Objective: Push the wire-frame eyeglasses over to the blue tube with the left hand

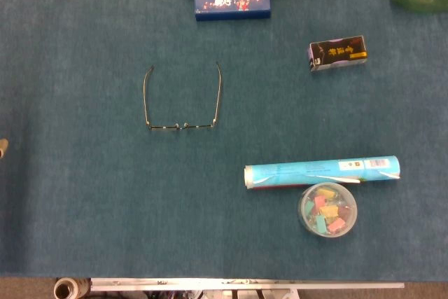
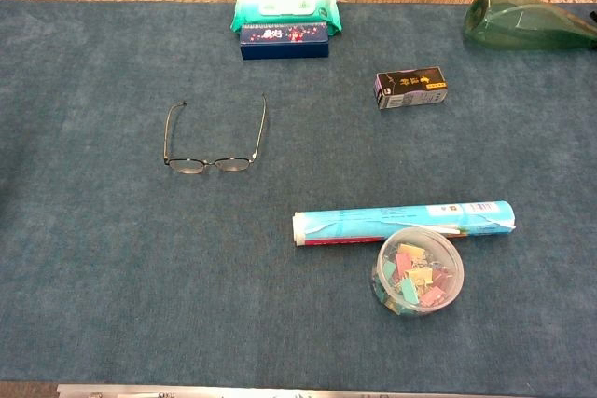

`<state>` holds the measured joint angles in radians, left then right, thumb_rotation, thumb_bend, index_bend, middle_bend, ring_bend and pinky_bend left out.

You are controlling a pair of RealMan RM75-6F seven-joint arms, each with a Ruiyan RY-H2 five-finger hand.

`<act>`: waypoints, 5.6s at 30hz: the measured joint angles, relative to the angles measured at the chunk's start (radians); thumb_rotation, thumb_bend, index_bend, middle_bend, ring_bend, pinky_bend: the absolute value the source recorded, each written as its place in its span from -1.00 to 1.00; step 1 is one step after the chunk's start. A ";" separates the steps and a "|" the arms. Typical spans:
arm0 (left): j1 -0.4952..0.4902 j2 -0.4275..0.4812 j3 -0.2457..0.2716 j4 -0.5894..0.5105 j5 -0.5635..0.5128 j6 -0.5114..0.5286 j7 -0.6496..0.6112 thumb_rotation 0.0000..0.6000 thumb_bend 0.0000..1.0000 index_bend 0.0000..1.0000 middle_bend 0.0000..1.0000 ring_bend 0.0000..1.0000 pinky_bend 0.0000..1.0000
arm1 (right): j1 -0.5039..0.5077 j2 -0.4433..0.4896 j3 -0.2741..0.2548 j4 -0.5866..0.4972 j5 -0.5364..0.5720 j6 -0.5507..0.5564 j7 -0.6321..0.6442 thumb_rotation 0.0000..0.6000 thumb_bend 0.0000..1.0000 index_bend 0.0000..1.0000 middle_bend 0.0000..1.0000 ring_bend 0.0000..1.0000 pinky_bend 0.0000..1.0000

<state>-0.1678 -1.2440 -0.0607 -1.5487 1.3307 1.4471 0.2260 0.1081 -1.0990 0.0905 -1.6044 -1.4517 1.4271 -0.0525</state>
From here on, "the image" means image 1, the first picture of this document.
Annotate thin-framed eyeglasses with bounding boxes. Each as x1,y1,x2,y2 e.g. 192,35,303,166
142,62,223,132

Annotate blue felt table cloth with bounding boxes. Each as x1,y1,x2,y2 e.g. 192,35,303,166
0,0,448,279

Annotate blue printed long box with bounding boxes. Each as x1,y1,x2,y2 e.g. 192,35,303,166
194,0,272,22

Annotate light blue wrap roll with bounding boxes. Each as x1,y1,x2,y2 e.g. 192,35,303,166
244,155,401,191

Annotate black small carton box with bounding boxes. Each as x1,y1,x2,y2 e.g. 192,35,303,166
308,34,368,73

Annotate clear round plastic tub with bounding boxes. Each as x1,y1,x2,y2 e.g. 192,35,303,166
297,182,358,238

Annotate aluminium table edge rail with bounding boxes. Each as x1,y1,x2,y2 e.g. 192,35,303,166
90,277,405,292

